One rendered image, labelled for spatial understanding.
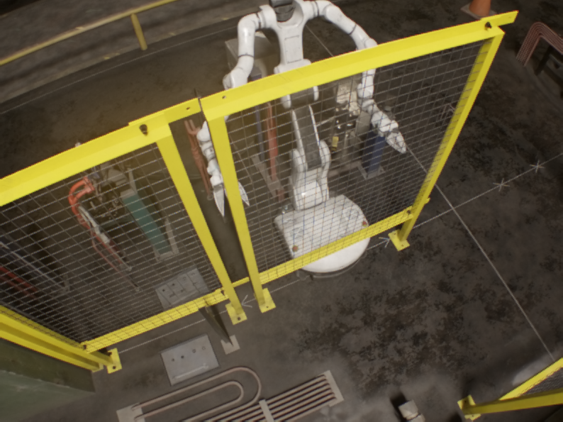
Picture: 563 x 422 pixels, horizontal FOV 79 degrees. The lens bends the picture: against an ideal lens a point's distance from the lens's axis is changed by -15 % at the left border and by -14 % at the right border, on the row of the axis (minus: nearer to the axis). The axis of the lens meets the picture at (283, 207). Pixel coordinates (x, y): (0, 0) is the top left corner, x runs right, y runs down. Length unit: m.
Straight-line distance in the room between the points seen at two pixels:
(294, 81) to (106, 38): 4.20
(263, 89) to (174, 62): 3.29
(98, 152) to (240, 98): 0.45
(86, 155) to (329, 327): 1.99
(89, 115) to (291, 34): 2.64
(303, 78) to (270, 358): 1.89
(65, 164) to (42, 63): 4.22
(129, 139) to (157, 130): 0.09
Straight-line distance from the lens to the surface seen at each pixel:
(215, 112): 1.19
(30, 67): 5.47
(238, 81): 1.87
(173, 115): 1.18
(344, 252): 2.52
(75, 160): 1.23
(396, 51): 1.42
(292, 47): 2.17
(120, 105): 4.19
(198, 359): 2.74
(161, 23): 5.21
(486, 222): 3.36
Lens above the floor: 2.63
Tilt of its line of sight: 59 degrees down
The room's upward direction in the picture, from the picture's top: 3 degrees counter-clockwise
